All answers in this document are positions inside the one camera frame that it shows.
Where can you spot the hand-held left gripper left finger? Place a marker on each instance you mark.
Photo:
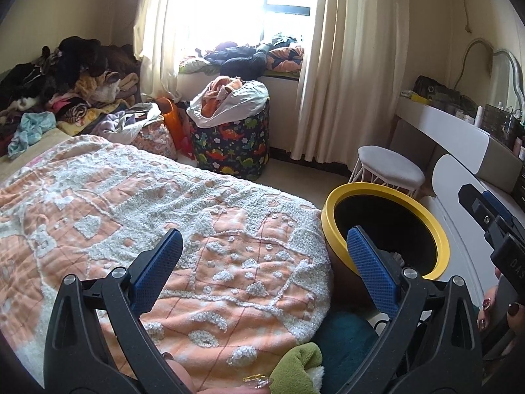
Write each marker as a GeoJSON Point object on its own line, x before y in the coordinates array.
{"type": "Point", "coordinates": [158, 271]}

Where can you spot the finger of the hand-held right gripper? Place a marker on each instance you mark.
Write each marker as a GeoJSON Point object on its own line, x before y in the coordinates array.
{"type": "Point", "coordinates": [498, 207]}
{"type": "Point", "coordinates": [471, 205]}

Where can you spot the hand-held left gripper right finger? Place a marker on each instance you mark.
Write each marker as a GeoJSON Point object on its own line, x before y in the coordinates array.
{"type": "Point", "coordinates": [373, 266]}

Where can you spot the yellow rimmed black bin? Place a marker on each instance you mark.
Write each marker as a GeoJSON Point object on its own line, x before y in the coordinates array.
{"type": "Point", "coordinates": [369, 187]}

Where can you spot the person's left forearm green sleeve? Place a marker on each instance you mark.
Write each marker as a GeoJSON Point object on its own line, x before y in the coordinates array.
{"type": "Point", "coordinates": [301, 367]}

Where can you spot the person's right hand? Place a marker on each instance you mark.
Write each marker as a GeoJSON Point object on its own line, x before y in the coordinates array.
{"type": "Point", "coordinates": [486, 316]}

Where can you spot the person's left hand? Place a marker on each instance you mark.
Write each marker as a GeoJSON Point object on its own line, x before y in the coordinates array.
{"type": "Point", "coordinates": [180, 377]}

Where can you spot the orange white tufted blanket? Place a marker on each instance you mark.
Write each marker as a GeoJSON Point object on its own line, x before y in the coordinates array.
{"type": "Point", "coordinates": [123, 213]}

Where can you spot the white vanity desk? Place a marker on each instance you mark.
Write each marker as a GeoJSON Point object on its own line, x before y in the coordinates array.
{"type": "Point", "coordinates": [451, 127]}

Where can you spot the person's teal trouser leg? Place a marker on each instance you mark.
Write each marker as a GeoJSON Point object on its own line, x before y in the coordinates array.
{"type": "Point", "coordinates": [348, 344]}

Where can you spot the dark organiser box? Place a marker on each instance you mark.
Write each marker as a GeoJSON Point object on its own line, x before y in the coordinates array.
{"type": "Point", "coordinates": [498, 119]}

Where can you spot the white bottle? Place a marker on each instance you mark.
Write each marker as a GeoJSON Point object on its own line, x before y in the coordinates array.
{"type": "Point", "coordinates": [478, 115]}

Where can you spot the white round stool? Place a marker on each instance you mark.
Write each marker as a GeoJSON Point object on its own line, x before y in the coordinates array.
{"type": "Point", "coordinates": [389, 168]}

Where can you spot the yellow box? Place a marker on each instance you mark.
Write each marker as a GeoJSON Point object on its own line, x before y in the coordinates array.
{"type": "Point", "coordinates": [418, 97]}

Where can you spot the dark bag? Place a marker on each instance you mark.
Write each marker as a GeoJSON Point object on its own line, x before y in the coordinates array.
{"type": "Point", "coordinates": [434, 88]}

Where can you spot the silver framed vanity mirror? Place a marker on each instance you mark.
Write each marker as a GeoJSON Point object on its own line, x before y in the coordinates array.
{"type": "Point", "coordinates": [504, 74]}

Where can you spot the orange bag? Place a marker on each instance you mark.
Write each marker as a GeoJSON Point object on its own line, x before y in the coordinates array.
{"type": "Point", "coordinates": [172, 125]}

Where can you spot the dinosaur print laundry basket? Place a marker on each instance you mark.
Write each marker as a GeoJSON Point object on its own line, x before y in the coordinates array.
{"type": "Point", "coordinates": [233, 139]}

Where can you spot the beige bed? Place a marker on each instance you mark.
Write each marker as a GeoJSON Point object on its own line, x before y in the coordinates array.
{"type": "Point", "coordinates": [57, 141]}

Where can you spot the cream curtain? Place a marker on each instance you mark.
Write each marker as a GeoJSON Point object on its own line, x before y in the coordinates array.
{"type": "Point", "coordinates": [164, 28]}
{"type": "Point", "coordinates": [348, 69]}

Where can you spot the orange clothes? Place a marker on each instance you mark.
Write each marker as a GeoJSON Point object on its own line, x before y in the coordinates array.
{"type": "Point", "coordinates": [219, 92]}

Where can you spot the light blue cloth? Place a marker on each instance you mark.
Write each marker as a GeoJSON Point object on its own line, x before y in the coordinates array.
{"type": "Point", "coordinates": [30, 129]}

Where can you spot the white plastic bag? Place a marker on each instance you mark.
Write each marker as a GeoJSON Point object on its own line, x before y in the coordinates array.
{"type": "Point", "coordinates": [246, 98]}

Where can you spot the pile of dark clothes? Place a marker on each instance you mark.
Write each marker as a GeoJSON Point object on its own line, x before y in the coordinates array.
{"type": "Point", "coordinates": [78, 74]}

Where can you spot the heap of clothes on windowsill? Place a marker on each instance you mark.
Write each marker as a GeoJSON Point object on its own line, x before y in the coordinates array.
{"type": "Point", "coordinates": [246, 55]}

